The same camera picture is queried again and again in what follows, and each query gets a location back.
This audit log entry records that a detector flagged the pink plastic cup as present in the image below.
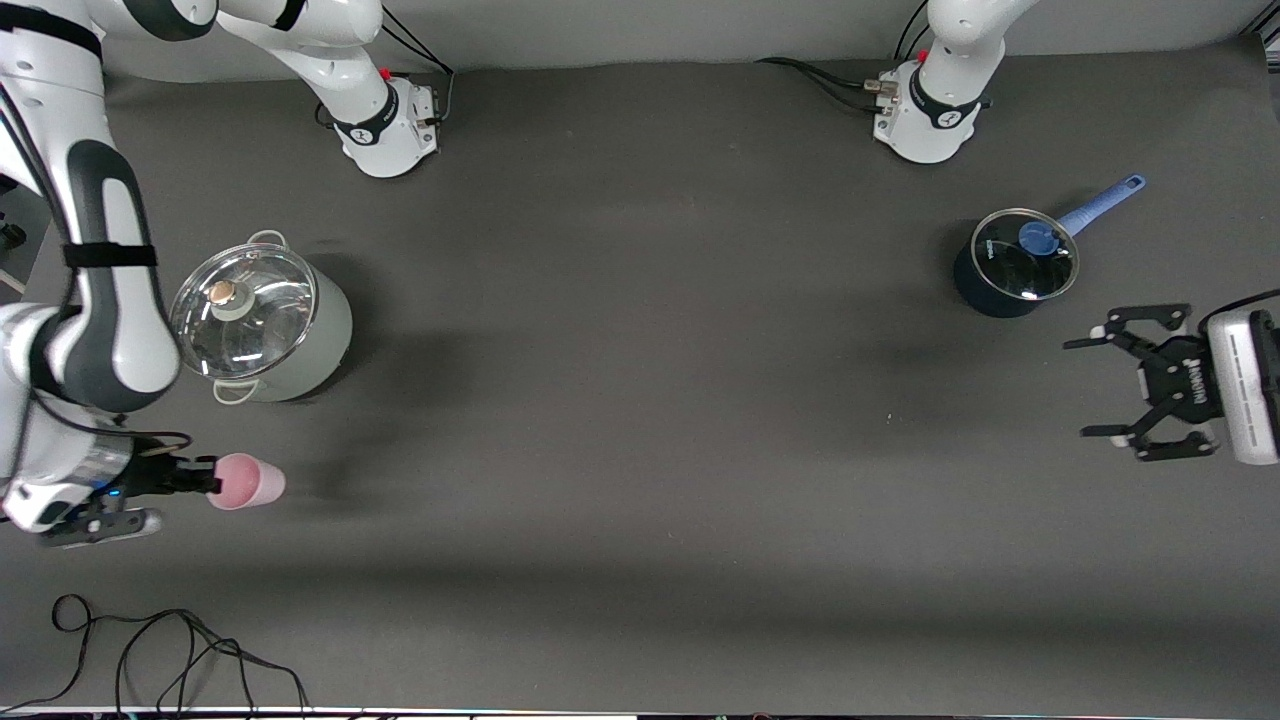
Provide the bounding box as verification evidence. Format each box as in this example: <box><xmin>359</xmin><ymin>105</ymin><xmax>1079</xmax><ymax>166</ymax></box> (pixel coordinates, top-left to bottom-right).
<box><xmin>206</xmin><ymin>452</ymin><xmax>287</xmax><ymax>512</ymax></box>

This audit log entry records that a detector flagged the glass lid with blue knob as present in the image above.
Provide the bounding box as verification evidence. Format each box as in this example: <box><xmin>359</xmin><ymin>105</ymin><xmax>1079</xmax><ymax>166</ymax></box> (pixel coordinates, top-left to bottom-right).
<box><xmin>970</xmin><ymin>207</ymin><xmax>1081</xmax><ymax>303</ymax></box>

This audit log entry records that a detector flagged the glass lid with wooden knob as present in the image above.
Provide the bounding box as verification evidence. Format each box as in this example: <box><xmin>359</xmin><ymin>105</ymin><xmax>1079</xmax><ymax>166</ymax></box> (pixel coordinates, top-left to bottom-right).
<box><xmin>168</xmin><ymin>243</ymin><xmax>319</xmax><ymax>381</ymax></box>

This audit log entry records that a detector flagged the dark blue saucepan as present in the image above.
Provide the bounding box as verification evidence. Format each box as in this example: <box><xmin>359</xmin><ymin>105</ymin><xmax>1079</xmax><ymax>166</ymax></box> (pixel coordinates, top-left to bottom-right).
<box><xmin>952</xmin><ymin>174</ymin><xmax>1148</xmax><ymax>320</ymax></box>

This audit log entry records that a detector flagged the grey-green stockpot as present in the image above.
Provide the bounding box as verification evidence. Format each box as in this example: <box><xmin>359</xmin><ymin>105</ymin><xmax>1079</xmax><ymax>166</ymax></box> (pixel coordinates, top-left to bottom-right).
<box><xmin>200</xmin><ymin>228</ymin><xmax>354</xmax><ymax>406</ymax></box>

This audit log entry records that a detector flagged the dark grey table mat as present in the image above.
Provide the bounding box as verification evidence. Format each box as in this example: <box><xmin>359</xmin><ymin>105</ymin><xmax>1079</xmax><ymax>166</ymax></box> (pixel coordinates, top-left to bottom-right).
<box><xmin>0</xmin><ymin>35</ymin><xmax>1280</xmax><ymax>714</ymax></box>

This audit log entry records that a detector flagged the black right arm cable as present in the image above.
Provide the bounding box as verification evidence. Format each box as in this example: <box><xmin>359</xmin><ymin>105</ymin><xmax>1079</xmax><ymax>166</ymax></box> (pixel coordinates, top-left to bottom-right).
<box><xmin>0</xmin><ymin>85</ymin><xmax>193</xmax><ymax>453</ymax></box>

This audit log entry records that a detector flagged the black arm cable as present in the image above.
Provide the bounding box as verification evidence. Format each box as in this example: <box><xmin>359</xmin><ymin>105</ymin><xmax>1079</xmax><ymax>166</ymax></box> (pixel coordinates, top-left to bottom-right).
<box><xmin>1198</xmin><ymin>289</ymin><xmax>1280</xmax><ymax>329</ymax></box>
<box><xmin>0</xmin><ymin>85</ymin><xmax>193</xmax><ymax>453</ymax></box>

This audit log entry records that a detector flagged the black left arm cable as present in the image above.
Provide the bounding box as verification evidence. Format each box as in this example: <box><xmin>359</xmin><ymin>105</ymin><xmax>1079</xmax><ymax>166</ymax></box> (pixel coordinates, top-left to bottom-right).
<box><xmin>1198</xmin><ymin>289</ymin><xmax>1280</xmax><ymax>329</ymax></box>

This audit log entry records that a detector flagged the thin black loose cable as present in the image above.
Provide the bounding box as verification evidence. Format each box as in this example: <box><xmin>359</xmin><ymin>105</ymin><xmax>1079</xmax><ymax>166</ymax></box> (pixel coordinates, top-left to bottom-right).
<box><xmin>0</xmin><ymin>593</ymin><xmax>313</xmax><ymax>716</ymax></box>

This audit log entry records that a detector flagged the black left base cable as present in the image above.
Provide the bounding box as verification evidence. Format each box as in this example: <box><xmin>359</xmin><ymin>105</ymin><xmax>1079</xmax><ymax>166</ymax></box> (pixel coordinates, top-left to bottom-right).
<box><xmin>755</xmin><ymin>56</ymin><xmax>896</xmax><ymax>116</ymax></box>

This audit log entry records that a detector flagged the black base cable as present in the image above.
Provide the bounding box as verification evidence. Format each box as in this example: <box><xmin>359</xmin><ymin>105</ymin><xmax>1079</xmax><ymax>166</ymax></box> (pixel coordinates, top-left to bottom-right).
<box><xmin>755</xmin><ymin>56</ymin><xmax>896</xmax><ymax>116</ymax></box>
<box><xmin>318</xmin><ymin>5</ymin><xmax>459</xmax><ymax>129</ymax></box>

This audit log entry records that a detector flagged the black right base cable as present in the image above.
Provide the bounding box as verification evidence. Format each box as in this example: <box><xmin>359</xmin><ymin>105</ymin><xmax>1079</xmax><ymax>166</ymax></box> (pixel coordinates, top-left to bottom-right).
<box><xmin>318</xmin><ymin>5</ymin><xmax>459</xmax><ymax>129</ymax></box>

